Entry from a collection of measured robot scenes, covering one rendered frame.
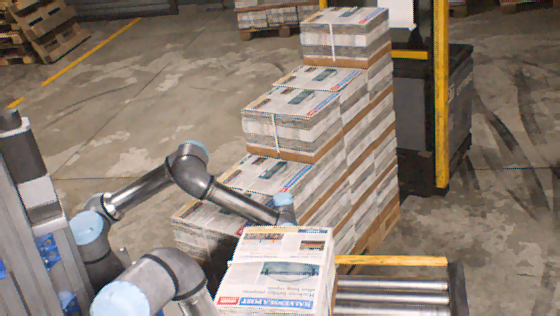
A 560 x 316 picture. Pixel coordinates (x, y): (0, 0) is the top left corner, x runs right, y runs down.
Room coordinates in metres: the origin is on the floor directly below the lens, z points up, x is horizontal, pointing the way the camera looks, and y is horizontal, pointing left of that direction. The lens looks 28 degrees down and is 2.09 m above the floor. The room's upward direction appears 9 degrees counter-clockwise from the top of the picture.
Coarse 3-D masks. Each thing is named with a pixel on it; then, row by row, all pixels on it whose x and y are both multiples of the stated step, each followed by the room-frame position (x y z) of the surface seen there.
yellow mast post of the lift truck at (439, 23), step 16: (432, 0) 3.11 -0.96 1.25; (448, 0) 3.12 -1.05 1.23; (432, 16) 3.11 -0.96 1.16; (432, 32) 3.11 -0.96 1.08; (432, 48) 3.11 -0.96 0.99; (432, 64) 3.11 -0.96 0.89; (432, 80) 3.11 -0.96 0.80; (432, 96) 3.11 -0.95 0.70; (432, 112) 3.12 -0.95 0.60; (432, 128) 3.12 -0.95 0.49; (432, 144) 3.12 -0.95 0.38; (448, 176) 3.12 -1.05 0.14
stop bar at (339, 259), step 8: (336, 256) 1.63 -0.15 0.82; (344, 256) 1.62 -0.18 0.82; (352, 256) 1.62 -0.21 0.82; (360, 256) 1.61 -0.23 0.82; (368, 256) 1.60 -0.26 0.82; (376, 256) 1.60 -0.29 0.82; (384, 256) 1.59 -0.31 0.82; (392, 256) 1.58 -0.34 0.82; (400, 256) 1.58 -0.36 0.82; (408, 256) 1.57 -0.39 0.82; (416, 256) 1.56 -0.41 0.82; (424, 256) 1.56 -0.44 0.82; (432, 256) 1.55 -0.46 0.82; (392, 264) 1.56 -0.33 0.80; (400, 264) 1.55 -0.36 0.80; (408, 264) 1.55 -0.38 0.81; (416, 264) 1.54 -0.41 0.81; (424, 264) 1.53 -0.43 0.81; (432, 264) 1.53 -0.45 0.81; (440, 264) 1.52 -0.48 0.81
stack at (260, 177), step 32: (352, 128) 2.60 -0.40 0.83; (256, 160) 2.42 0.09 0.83; (288, 160) 2.37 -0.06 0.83; (320, 160) 2.33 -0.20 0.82; (352, 160) 2.56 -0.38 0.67; (256, 192) 2.14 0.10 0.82; (288, 192) 2.10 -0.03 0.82; (320, 192) 2.30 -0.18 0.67; (352, 192) 2.55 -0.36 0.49; (192, 224) 1.98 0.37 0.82; (224, 224) 1.93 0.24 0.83; (320, 224) 2.26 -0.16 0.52; (352, 224) 2.51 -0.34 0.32; (192, 256) 2.01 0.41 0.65; (224, 256) 1.89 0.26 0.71
